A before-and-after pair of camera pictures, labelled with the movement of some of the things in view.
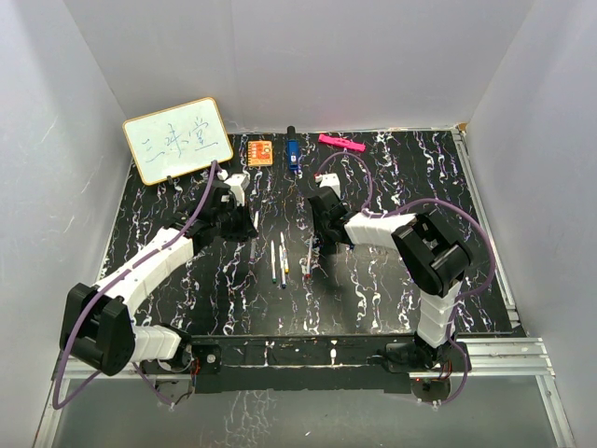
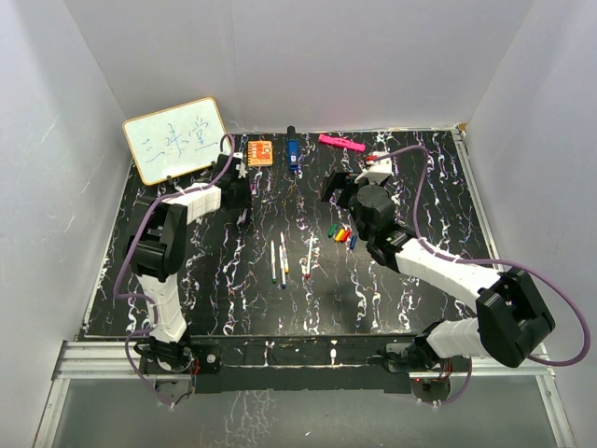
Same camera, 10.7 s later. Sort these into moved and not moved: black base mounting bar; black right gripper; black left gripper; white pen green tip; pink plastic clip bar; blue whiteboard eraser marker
Moved: black left gripper; black right gripper
Not moved: white pen green tip; black base mounting bar; pink plastic clip bar; blue whiteboard eraser marker
